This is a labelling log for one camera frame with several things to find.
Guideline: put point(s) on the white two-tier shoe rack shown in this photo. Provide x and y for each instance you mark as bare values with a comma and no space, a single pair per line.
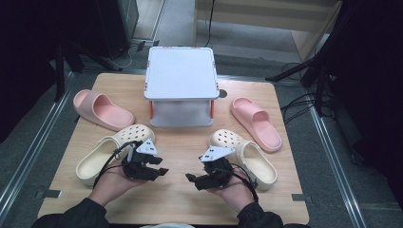
180,72

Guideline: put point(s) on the dark cabinet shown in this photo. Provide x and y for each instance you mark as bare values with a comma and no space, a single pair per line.
117,25

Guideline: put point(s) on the black tripod stand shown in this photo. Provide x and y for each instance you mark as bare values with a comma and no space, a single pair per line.
59,76

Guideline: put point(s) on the black curtain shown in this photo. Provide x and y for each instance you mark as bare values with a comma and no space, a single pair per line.
25,63
374,79

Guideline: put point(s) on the pink slipper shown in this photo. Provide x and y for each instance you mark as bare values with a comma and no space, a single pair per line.
111,115
263,126

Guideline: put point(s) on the person's left hand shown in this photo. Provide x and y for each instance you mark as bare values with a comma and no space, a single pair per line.
111,185

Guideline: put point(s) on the cream clog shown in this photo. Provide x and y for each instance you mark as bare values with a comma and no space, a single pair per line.
259,164
95,158

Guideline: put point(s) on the metal floor rail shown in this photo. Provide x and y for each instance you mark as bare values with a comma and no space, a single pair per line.
332,161
31,155

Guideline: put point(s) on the black metal stand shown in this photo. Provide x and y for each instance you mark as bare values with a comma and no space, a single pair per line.
320,82

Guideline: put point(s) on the light wooden cabinet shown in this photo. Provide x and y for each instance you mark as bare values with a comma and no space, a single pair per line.
253,15

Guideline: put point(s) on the grey tape strip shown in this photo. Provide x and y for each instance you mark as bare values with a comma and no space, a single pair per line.
49,193
299,197

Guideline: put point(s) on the person's right hand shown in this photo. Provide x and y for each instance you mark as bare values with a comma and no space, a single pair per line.
236,194

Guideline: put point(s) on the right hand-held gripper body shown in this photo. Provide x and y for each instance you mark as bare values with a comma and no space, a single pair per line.
220,172

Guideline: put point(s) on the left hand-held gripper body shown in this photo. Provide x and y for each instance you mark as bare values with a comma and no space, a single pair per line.
136,164

